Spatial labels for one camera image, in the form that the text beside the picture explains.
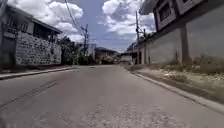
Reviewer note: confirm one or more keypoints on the grey concrete wall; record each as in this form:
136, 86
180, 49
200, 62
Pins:
200, 40

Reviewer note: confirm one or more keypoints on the grey building with windows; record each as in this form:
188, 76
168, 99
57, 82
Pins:
170, 11

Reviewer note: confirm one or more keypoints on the utility pole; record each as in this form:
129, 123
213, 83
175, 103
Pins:
85, 38
137, 36

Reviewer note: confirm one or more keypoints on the green bushes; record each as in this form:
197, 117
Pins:
71, 53

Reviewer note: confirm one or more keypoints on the grey concrete road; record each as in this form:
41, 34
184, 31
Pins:
100, 96

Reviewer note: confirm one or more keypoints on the distant building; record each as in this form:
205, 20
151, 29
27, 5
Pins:
105, 53

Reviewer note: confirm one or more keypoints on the dry grass verge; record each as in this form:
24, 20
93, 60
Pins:
196, 75

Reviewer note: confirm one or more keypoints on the grey concrete kerb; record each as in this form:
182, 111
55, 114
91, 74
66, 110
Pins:
186, 94
30, 73

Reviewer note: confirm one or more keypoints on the house with stone wall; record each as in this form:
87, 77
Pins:
30, 46

